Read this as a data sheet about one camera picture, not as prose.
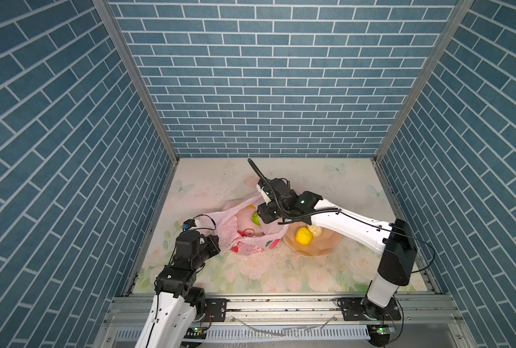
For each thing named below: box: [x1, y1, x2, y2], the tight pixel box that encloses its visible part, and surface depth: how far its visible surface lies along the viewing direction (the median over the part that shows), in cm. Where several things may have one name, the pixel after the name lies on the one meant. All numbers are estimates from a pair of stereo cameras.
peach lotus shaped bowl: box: [282, 221, 343, 258], surface depth 88 cm
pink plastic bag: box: [195, 195, 290, 256], surface depth 84 cm
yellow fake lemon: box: [294, 226, 314, 246], surface depth 88 cm
